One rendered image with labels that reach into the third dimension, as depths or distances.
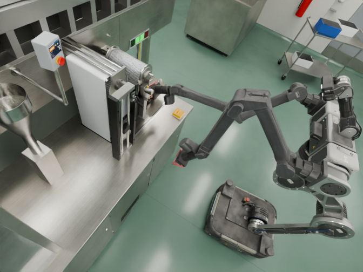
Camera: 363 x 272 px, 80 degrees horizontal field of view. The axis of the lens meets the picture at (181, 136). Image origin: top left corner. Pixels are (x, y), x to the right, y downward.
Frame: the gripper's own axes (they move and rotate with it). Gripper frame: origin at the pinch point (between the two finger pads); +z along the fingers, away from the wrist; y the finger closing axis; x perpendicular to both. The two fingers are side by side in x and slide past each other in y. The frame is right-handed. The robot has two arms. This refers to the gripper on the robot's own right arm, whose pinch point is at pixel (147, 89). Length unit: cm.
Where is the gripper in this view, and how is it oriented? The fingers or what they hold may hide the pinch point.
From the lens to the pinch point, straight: 159.7
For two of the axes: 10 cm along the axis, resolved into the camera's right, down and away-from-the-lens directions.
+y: 4.7, -6.6, 5.9
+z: -8.4, -1.3, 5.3
